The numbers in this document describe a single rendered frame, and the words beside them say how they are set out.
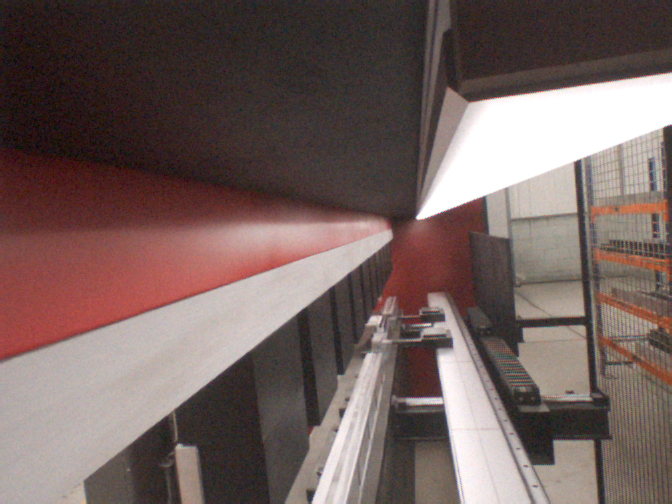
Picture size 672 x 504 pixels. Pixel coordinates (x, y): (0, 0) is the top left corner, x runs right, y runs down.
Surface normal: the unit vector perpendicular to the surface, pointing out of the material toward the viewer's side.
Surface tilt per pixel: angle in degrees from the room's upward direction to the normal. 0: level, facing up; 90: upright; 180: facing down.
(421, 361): 90
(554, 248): 90
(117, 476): 90
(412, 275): 90
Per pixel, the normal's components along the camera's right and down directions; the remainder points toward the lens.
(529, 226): -0.16, 0.07
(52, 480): 0.98, -0.09
